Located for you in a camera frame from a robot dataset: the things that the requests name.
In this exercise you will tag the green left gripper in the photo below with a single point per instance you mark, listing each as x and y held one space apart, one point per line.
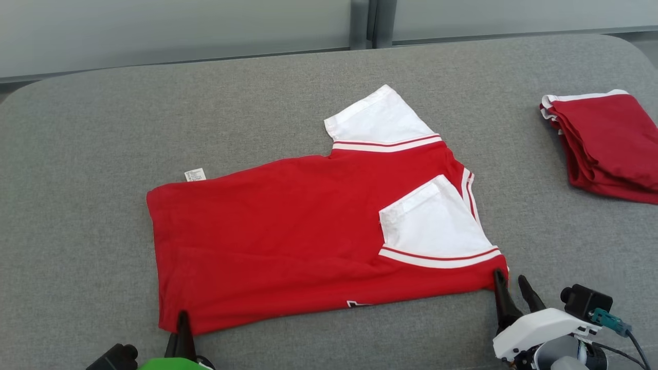
175 365

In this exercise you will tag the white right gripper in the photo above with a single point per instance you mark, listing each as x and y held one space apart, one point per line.
545 329

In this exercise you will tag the red shirt with white sleeves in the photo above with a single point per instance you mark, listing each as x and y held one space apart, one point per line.
282 231

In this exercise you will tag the red shorts with white trim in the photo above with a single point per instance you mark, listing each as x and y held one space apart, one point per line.
611 144

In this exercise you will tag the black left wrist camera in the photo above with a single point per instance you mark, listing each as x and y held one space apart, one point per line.
115 358

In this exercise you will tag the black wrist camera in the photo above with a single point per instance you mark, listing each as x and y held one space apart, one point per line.
115 358
586 300

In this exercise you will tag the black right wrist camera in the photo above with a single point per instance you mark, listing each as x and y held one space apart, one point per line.
586 300

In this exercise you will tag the teal right camera connector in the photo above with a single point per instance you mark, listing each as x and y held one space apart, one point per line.
609 319

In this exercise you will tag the grey aluminium door post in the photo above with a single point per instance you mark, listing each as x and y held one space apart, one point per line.
384 23

